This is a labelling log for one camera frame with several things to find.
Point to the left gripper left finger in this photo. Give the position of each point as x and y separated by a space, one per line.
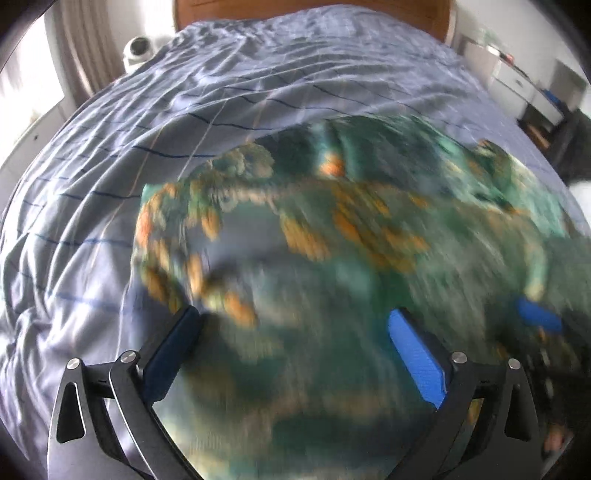
82 442

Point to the beige curtain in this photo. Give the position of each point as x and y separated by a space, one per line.
85 52

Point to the green landscape print silk garment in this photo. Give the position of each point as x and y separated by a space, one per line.
298 245

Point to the blue checked bed cover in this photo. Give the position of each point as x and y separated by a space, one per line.
66 233

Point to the white round fan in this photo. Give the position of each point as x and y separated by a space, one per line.
136 53

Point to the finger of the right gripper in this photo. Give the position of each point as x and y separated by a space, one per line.
535 315

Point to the white desk with drawers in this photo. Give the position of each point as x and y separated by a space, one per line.
513 91

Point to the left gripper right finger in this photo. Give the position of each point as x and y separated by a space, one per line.
485 424

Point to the black jacket on chair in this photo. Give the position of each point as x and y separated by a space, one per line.
569 152

